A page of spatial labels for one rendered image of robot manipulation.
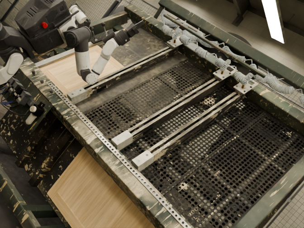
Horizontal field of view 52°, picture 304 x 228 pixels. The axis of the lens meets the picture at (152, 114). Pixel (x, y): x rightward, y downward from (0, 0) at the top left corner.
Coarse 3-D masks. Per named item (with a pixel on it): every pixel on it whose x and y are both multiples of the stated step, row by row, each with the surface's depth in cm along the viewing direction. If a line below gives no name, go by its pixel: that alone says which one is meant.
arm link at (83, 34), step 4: (80, 28) 192; (84, 28) 193; (76, 32) 187; (80, 32) 189; (84, 32) 191; (88, 32) 194; (80, 36) 188; (84, 36) 191; (88, 36) 194; (80, 40) 189; (84, 40) 192; (80, 44) 192; (84, 44) 193; (88, 44) 198; (76, 48) 195; (80, 48) 194; (84, 48) 195; (88, 48) 198
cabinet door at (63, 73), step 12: (96, 48) 269; (60, 60) 255; (72, 60) 256; (96, 60) 258; (48, 72) 243; (60, 72) 244; (72, 72) 245; (108, 72) 249; (60, 84) 235; (72, 84) 236; (84, 84) 237
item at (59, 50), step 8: (56, 48) 274; (176, 80) 267; (184, 80) 259; (192, 80) 257; (120, 104) 232; (120, 112) 228; (224, 112) 237; (240, 112) 235; (128, 120) 223; (240, 120) 231; (264, 128) 225; (152, 136) 213; (256, 136) 225; (184, 144) 215; (280, 144) 216; (288, 152) 211; (168, 160) 205; (280, 160) 209; (288, 160) 213; (176, 168) 202; (200, 176) 193; (264, 176) 199; (192, 184) 196; (200, 192) 192; (208, 192) 186; (232, 200) 184; (224, 208) 180; (232, 208) 178; (240, 208) 180; (232, 216) 178
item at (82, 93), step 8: (176, 32) 259; (176, 40) 271; (168, 48) 269; (176, 48) 271; (152, 56) 260; (160, 56) 261; (168, 56) 269; (136, 64) 251; (144, 64) 252; (152, 64) 260; (112, 72) 240; (120, 72) 241; (128, 72) 245; (136, 72) 251; (104, 80) 233; (112, 80) 237; (120, 80) 243; (80, 88) 225; (88, 88) 226; (96, 88) 230; (104, 88) 236; (72, 96) 219; (80, 96) 223; (88, 96) 229
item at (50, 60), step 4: (124, 28) 291; (116, 32) 285; (92, 44) 269; (96, 44) 272; (100, 44) 276; (64, 52) 259; (68, 52) 259; (72, 52) 260; (56, 56) 254; (60, 56) 255; (64, 56) 256; (68, 56) 259; (44, 60) 250; (48, 60) 250; (52, 60) 250; (56, 60) 253; (36, 64) 246; (40, 64) 246; (44, 64) 247; (48, 64) 250
